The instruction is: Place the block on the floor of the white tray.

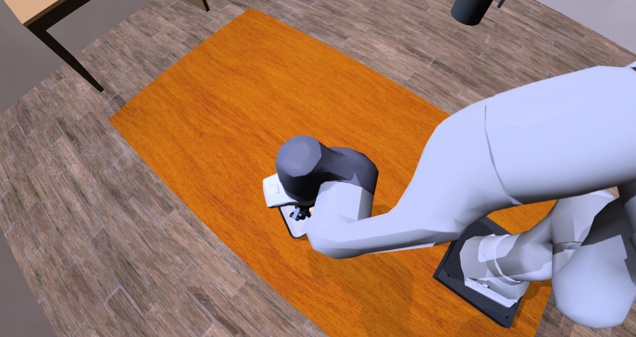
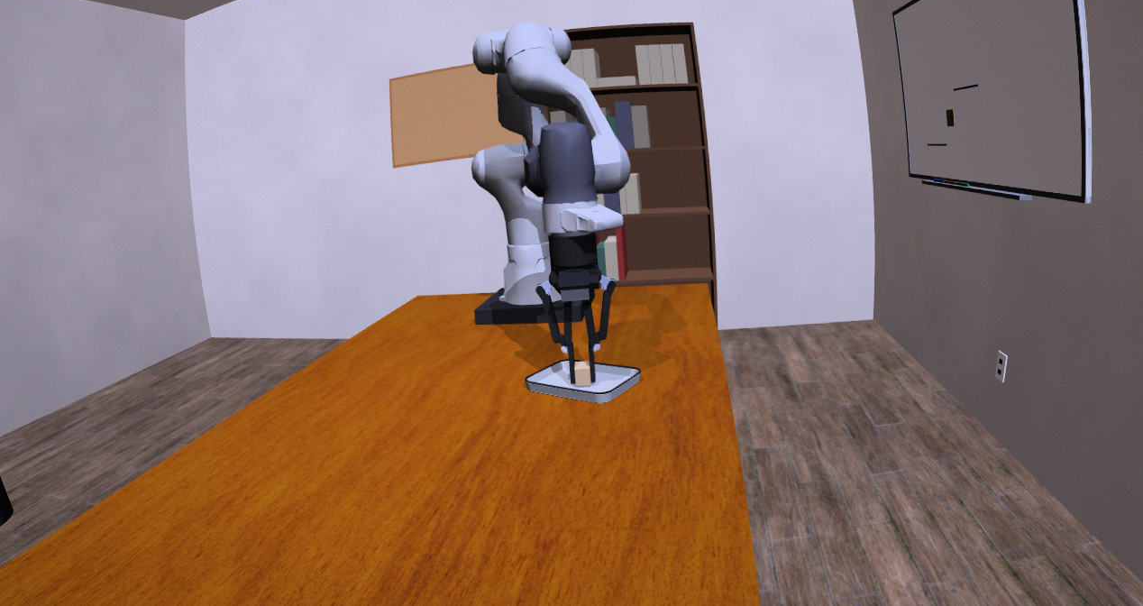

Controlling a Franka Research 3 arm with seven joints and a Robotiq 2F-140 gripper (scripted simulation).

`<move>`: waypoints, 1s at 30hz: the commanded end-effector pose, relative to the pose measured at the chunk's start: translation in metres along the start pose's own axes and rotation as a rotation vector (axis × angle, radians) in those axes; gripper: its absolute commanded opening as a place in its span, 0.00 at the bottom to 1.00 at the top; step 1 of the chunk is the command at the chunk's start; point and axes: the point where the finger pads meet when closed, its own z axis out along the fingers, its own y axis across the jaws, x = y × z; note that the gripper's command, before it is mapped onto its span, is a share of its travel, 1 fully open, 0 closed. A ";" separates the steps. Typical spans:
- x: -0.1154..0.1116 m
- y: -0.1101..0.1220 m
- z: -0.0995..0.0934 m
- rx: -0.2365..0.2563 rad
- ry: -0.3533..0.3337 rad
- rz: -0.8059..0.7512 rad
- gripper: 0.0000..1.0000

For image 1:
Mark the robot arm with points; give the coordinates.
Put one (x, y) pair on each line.
(567, 138)

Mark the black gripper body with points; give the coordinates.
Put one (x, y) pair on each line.
(304, 207)

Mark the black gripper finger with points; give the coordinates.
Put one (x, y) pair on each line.
(297, 215)

